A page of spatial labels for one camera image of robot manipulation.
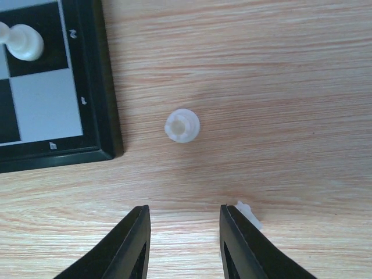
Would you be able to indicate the white knight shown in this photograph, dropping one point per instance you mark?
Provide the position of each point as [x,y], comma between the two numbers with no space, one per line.
[245,209]

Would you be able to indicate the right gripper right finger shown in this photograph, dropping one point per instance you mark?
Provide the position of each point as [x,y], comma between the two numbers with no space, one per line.
[247,253]

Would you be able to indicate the white pawn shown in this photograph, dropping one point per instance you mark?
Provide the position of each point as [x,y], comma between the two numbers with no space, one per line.
[22,41]
[182,126]

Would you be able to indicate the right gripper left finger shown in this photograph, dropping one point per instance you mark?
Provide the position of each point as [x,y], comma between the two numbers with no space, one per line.
[122,253]

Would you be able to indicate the black white chess board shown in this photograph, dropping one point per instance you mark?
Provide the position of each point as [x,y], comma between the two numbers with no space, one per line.
[61,108]

